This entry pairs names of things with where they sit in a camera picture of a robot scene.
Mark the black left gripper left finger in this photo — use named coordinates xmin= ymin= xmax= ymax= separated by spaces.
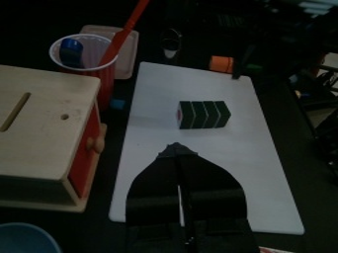
xmin=125 ymin=141 xmax=185 ymax=228

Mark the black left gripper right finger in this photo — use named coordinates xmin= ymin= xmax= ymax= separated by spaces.
xmin=175 ymin=141 xmax=249 ymax=228

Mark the pink square plate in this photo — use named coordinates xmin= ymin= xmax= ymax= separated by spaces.
xmin=79 ymin=24 xmax=141 ymax=81

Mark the white plastic cutting board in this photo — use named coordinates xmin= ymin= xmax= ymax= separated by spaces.
xmin=109 ymin=61 xmax=306 ymax=235

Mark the dark green toy sushi roll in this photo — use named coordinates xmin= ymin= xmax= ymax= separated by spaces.
xmin=177 ymin=100 xmax=233 ymax=130

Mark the orange toy carrot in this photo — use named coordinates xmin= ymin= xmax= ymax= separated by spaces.
xmin=209 ymin=54 xmax=265 ymax=75

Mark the small blue square block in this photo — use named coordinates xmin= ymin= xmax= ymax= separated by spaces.
xmin=110 ymin=98 xmax=130 ymax=111

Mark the blue plastic toy utensil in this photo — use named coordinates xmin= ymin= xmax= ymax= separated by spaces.
xmin=58 ymin=38 xmax=85 ymax=69

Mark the wooden box with red drawer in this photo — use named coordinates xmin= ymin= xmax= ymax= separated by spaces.
xmin=0 ymin=64 xmax=109 ymax=213

